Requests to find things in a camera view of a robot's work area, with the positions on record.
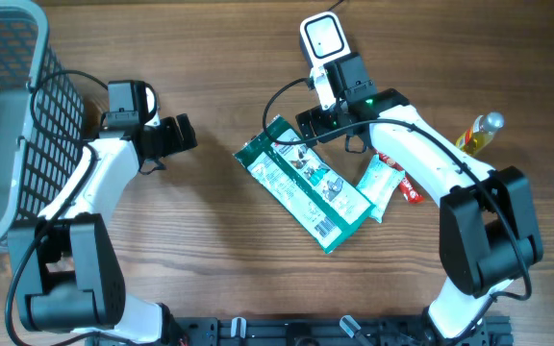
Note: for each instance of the yellow oil bottle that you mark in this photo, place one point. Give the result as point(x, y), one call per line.
point(480, 133)

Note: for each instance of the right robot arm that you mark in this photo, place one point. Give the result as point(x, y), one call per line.
point(489, 232)

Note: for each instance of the light green plastic sachet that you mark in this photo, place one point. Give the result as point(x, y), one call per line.
point(378, 184)

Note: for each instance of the white barcode scanner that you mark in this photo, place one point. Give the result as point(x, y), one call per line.
point(322, 39)

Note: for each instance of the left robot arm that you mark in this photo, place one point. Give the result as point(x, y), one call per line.
point(66, 276)

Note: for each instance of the grey plastic mesh basket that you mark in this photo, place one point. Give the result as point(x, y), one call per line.
point(33, 168)

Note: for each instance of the red Nescafe coffee stick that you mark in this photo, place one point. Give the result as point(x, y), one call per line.
point(405, 186)

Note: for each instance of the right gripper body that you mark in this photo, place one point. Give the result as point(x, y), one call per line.
point(323, 120)

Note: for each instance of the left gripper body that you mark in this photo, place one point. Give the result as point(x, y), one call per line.
point(166, 138)

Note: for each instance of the green 3M gloves package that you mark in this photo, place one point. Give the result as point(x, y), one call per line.
point(328, 207)

